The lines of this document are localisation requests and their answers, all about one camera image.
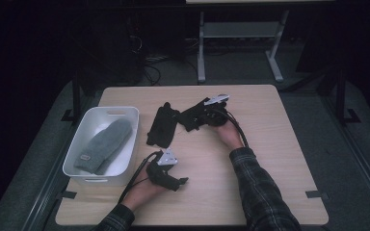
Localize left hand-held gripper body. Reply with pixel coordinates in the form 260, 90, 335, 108
145, 147, 181, 193

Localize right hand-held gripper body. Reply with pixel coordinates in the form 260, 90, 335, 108
201, 93, 231, 127

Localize black glove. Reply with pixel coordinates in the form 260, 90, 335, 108
145, 101, 181, 149
176, 97, 214, 133

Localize white plastic bin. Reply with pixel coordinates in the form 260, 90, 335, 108
62, 106, 141, 187

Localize grey knit mitten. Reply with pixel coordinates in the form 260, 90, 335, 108
93, 150, 124, 176

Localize grey mitten with label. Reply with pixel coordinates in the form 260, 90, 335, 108
73, 118, 133, 175

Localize person's right hand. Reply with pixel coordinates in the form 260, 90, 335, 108
213, 119, 246, 151

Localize person's left hand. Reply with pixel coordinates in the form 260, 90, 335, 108
120, 167, 169, 213

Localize grey metal stand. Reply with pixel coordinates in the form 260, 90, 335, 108
197, 9, 291, 85

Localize left hand-held gripper black cable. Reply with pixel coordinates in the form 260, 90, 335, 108
118, 149, 163, 205

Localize hand-held gripper black cable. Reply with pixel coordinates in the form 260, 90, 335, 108
216, 108, 250, 148
118, 149, 163, 205

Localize right hand-held gripper black cable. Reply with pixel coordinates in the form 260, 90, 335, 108
216, 108, 250, 148

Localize black floor cables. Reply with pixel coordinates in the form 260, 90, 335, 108
141, 55, 174, 87

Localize black strap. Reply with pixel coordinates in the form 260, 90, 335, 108
60, 190, 78, 200
304, 190, 330, 200

